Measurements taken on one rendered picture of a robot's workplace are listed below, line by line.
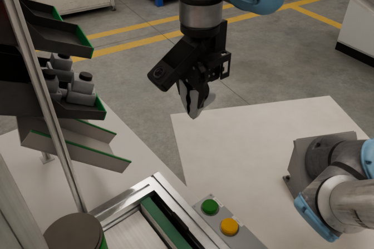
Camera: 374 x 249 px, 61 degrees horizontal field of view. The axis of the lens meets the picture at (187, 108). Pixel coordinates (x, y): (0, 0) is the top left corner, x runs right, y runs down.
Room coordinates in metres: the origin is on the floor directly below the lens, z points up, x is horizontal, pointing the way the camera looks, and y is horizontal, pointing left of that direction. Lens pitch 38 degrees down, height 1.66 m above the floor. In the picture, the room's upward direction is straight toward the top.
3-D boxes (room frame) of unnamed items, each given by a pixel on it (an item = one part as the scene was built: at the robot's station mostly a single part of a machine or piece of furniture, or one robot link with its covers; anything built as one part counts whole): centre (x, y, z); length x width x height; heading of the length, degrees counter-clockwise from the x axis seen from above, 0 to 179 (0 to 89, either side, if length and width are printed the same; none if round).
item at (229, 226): (0.43, -0.10, 0.96); 0.04 x 0.04 x 0.02
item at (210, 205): (0.48, -0.06, 0.96); 0.04 x 0.04 x 0.02
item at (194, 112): (0.53, -0.04, 1.27); 0.06 x 0.03 x 0.09; 128
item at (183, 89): (0.55, -0.02, 1.27); 0.06 x 0.03 x 0.09; 128
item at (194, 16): (0.54, -0.02, 1.45); 0.08 x 0.08 x 0.05
